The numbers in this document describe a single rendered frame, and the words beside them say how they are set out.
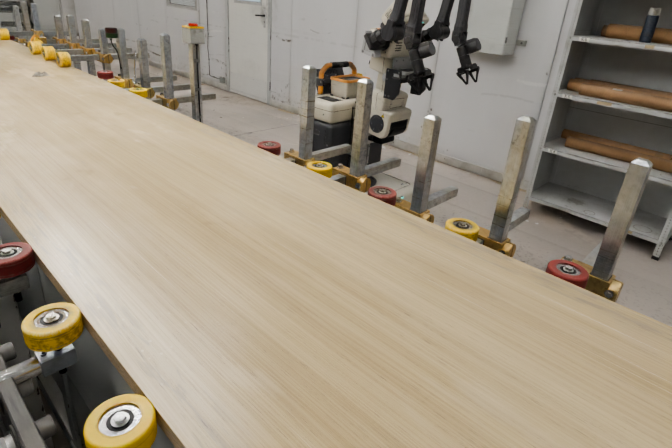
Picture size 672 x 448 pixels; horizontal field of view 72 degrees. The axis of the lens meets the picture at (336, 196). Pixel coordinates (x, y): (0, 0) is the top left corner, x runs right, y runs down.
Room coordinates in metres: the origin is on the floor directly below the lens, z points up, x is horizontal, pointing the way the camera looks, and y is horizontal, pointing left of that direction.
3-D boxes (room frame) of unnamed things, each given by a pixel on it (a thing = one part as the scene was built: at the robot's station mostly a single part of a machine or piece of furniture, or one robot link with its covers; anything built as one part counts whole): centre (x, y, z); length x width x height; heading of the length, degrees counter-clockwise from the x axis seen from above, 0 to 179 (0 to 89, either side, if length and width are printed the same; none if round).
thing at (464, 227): (1.00, -0.31, 0.85); 0.08 x 0.08 x 0.11
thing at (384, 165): (1.48, -0.08, 0.83); 0.43 x 0.03 x 0.04; 138
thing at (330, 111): (2.87, -0.05, 0.59); 0.55 x 0.34 x 0.83; 138
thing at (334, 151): (1.65, 0.11, 0.82); 0.43 x 0.03 x 0.04; 138
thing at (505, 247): (1.09, -0.42, 0.82); 0.14 x 0.06 x 0.05; 48
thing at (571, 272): (0.83, -0.50, 0.85); 0.08 x 0.08 x 0.11
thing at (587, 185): (3.01, -1.87, 0.78); 0.90 x 0.45 x 1.55; 48
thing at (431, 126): (1.24, -0.25, 0.87); 0.04 x 0.04 x 0.48; 48
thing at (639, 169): (0.90, -0.62, 0.89); 0.04 x 0.04 x 0.48; 48
